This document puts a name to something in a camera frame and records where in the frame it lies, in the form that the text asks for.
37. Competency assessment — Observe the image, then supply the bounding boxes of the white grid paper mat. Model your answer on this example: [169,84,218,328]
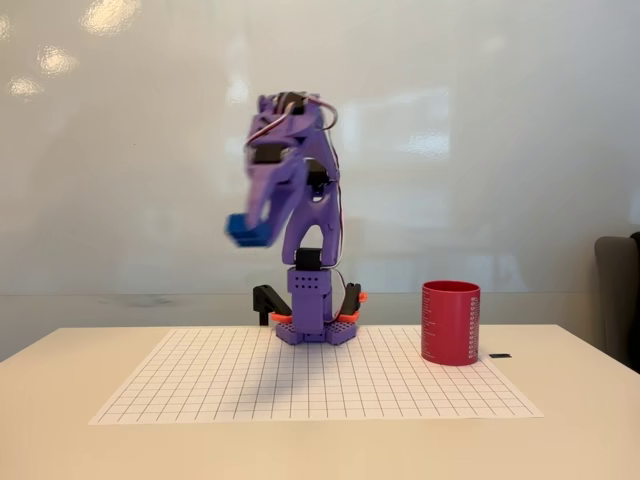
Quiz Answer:
[88,327,545,427]

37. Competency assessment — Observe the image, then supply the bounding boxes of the red white black servo cable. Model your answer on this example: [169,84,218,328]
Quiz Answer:
[243,92,350,311]

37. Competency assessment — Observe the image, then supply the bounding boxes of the black table clamp orange knob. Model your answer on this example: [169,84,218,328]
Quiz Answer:
[331,282,370,324]

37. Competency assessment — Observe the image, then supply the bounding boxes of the black table clamp orange pad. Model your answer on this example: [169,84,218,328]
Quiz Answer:
[252,283,296,327]

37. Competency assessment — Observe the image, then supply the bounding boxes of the blue toy brick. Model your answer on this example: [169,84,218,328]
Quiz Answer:
[223,212,275,249]

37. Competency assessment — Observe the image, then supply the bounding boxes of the red cup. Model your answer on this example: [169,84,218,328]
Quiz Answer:
[420,280,482,368]

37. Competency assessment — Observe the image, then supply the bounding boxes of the dark grey chair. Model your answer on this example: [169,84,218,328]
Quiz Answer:
[593,230,640,375]

